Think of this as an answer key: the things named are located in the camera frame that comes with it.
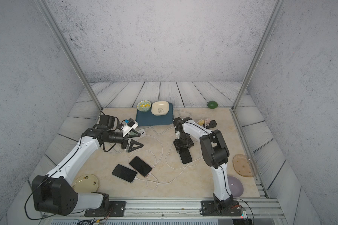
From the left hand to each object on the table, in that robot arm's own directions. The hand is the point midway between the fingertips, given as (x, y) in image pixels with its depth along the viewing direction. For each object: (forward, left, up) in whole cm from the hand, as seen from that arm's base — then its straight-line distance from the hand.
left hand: (141, 139), depth 76 cm
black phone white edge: (-9, +13, -23) cm, 28 cm away
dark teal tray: (+34, +2, -22) cm, 41 cm away
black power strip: (+25, -48, -19) cm, 57 cm away
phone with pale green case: (-1, -25, -18) cm, 31 cm away
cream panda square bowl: (+43, -7, -19) cm, 47 cm away
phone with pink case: (-5, +4, -22) cm, 23 cm away
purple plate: (-19, -51, -18) cm, 57 cm away
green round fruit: (+44, -51, -17) cm, 69 cm away
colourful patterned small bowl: (+45, +7, -17) cm, 49 cm away
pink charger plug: (+24, -43, -14) cm, 51 cm away
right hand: (+5, -24, -19) cm, 30 cm away
